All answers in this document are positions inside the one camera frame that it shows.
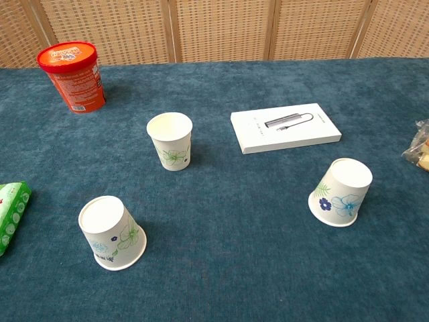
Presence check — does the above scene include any paper cup green flower print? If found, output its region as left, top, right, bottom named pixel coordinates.
left=146, top=112, right=194, bottom=172

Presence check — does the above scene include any paper cup dandelion text print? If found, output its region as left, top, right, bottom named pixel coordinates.
left=78, top=195, right=147, bottom=271

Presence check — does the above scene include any paper cup blue flower print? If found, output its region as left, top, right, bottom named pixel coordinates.
left=308, top=158, right=374, bottom=227

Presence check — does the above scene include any white USB hub box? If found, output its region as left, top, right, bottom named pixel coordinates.
left=230, top=102, right=343, bottom=155

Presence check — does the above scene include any woven bamboo folding screen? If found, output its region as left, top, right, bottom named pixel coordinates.
left=0, top=0, right=429, bottom=68

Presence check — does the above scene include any orange snack tub red lid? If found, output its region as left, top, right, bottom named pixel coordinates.
left=36, top=40, right=107, bottom=114

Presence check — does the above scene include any clear plastic snack packet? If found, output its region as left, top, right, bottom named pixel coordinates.
left=401, top=119, right=429, bottom=174

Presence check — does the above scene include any green snack packet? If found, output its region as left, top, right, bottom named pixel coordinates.
left=0, top=180, right=32, bottom=258

